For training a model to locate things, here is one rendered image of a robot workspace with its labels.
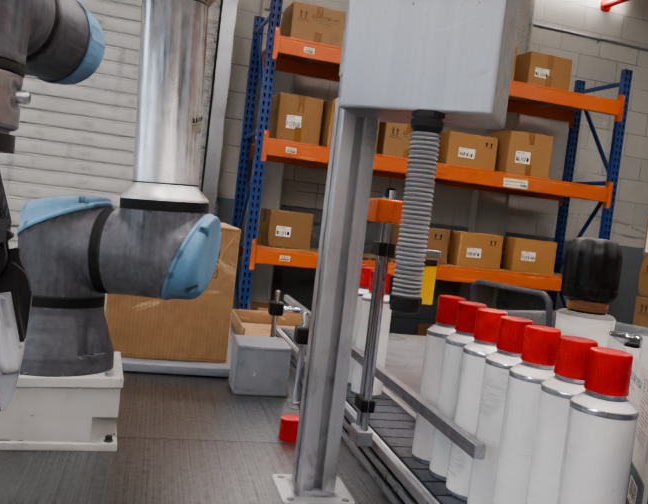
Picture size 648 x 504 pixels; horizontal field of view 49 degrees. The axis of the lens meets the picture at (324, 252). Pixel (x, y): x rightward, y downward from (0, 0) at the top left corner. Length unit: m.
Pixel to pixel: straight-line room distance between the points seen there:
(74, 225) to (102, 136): 4.24
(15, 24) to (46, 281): 0.48
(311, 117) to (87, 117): 1.55
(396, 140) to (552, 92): 1.23
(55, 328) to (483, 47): 0.62
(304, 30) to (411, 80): 4.06
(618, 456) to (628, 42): 6.52
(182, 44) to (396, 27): 0.29
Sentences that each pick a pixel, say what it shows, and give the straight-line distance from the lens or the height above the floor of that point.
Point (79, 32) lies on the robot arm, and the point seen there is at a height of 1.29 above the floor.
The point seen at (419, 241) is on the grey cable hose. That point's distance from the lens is 0.73.
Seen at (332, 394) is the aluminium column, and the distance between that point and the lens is 0.86.
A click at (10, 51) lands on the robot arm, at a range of 0.56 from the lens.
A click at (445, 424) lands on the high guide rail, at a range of 0.79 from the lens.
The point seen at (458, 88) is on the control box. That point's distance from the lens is 0.76.
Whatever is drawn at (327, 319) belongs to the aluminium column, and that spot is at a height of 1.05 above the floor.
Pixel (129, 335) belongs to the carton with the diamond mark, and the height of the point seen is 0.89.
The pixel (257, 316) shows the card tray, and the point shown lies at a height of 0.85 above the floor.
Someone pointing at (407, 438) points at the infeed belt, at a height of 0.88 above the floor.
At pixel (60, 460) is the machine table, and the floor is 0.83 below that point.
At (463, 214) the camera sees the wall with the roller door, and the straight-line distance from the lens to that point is 6.03.
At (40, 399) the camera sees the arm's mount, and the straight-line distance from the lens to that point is 0.98.
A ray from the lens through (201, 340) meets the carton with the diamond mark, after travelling 1.42.
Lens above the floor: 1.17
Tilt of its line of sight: 3 degrees down
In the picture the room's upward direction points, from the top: 7 degrees clockwise
